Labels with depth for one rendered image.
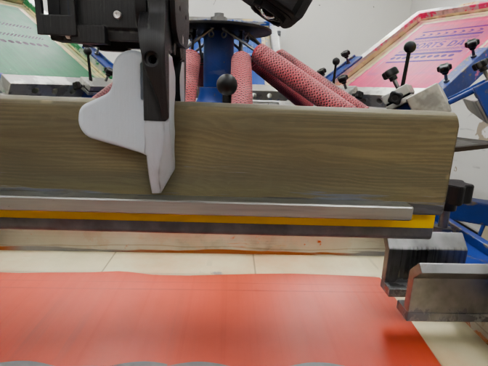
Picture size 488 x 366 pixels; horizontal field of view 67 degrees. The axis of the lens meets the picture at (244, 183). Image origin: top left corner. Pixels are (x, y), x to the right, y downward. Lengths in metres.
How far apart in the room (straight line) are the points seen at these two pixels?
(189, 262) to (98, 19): 0.28
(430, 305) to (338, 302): 0.09
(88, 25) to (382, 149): 0.21
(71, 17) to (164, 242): 0.28
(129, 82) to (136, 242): 0.26
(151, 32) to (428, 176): 0.21
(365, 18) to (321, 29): 0.50
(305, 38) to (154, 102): 4.29
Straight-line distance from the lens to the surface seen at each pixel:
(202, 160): 0.26
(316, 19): 4.55
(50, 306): 0.39
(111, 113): 0.25
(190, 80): 0.85
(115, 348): 0.32
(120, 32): 0.25
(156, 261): 0.44
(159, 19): 0.23
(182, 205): 0.26
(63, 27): 0.26
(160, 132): 0.24
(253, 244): 0.45
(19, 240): 0.51
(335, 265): 0.45
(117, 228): 0.30
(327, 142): 0.26
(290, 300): 0.37
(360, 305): 0.38
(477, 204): 0.95
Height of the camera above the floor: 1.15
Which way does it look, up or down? 14 degrees down
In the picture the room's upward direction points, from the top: 2 degrees clockwise
